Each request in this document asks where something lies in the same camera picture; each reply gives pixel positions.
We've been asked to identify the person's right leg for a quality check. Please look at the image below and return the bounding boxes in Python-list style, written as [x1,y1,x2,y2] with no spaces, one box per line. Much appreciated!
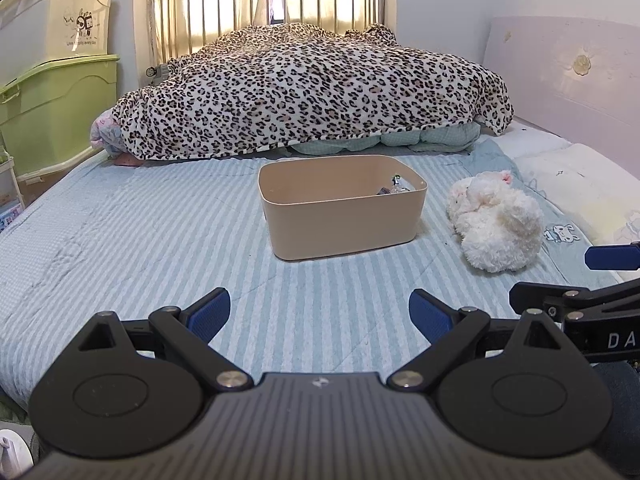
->
[590,360,640,461]

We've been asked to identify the white fluffy plush toy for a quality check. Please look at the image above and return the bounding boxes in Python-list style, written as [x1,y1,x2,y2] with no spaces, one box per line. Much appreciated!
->
[446,171,545,273]

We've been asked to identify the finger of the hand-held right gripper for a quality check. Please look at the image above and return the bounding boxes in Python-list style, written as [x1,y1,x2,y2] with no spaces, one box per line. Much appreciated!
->
[585,242,640,271]
[509,280,640,313]

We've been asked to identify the white drawer cart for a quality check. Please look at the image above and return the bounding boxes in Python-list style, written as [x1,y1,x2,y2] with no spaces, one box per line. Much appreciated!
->
[0,152,26,233]

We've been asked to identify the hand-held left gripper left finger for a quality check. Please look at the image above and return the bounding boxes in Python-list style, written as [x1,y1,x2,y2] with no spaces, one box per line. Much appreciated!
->
[80,287,254,391]

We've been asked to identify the beige plastic storage bin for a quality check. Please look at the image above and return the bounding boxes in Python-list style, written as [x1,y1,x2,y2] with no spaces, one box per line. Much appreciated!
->
[257,154,428,262]

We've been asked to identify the light green checked quilt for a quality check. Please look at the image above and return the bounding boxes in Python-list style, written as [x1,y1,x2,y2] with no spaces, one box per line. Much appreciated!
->
[290,122,482,157]

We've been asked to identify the white rounded object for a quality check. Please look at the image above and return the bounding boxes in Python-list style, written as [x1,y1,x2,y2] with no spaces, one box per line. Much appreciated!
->
[0,429,35,480]

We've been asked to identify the white bed headboard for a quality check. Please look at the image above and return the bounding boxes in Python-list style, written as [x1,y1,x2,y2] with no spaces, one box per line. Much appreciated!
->
[482,16,640,153]

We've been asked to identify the green plastic storage box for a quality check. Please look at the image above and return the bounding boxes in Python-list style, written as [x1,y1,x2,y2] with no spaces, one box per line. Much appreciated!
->
[0,54,121,183]

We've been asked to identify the white pillow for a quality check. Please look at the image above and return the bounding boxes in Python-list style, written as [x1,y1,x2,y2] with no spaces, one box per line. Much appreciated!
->
[514,142,640,256]

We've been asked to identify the blue striped bed sheet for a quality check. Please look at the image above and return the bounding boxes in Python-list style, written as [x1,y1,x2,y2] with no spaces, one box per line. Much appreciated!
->
[0,150,640,411]

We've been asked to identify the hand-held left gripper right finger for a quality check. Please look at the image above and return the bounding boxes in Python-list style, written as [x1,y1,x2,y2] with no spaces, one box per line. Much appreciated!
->
[387,288,566,391]

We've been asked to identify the beige plastic storage box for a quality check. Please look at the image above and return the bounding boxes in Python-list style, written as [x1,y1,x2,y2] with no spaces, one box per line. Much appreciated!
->
[0,0,117,86]

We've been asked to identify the pink floral quilt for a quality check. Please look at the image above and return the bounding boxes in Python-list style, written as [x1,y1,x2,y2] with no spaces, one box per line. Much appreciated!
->
[90,110,141,168]

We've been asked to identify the leopard print blanket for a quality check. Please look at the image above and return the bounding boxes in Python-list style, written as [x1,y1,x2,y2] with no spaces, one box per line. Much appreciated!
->
[111,22,515,162]

